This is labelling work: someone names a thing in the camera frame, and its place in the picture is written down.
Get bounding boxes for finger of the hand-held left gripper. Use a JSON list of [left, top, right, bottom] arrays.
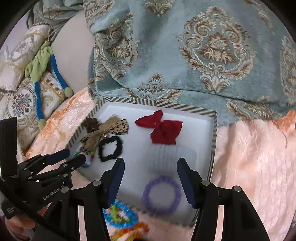
[[17, 148, 71, 173], [25, 154, 86, 183]]

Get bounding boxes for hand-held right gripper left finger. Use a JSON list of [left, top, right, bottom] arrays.
[[50, 158, 126, 241]]

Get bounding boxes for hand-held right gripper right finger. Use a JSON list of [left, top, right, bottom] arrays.
[[177, 158, 271, 241]]

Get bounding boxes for multicolour bead bracelet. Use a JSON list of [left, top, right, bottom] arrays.
[[73, 146, 96, 168]]

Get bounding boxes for purple bead bracelet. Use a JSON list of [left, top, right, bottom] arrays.
[[142, 176, 181, 215]]

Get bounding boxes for striped box with white lining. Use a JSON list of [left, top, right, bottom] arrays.
[[66, 97, 218, 229]]

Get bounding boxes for person's left hand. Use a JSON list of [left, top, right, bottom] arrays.
[[3, 200, 55, 241]]

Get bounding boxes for clear plastic hair comb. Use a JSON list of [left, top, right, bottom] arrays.
[[150, 145, 198, 176]]

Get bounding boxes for black scrunchie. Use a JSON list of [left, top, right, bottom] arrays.
[[98, 136, 124, 163]]

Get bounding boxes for brown scrunchie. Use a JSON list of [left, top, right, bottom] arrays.
[[83, 117, 100, 133]]

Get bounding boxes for cream embroidered cushion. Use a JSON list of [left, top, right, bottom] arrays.
[[0, 23, 70, 151]]

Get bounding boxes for burlap leopard print bow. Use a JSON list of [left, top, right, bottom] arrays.
[[80, 115, 129, 149]]

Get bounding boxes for red fabric bow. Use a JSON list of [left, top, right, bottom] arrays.
[[135, 110, 183, 145]]

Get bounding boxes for pink quilted bedspread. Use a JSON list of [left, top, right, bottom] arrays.
[[23, 88, 296, 241]]

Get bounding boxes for green and blue plush toy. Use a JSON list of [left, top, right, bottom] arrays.
[[24, 42, 74, 130]]

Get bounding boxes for plain white pillow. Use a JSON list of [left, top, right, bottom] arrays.
[[50, 16, 96, 93]]

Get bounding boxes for teal damask cloth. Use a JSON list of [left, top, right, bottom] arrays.
[[30, 0, 296, 128]]

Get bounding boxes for blue green bead bracelet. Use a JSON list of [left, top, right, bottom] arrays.
[[103, 200, 139, 229]]

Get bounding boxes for orange bead bracelet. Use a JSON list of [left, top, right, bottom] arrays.
[[111, 221, 151, 241]]

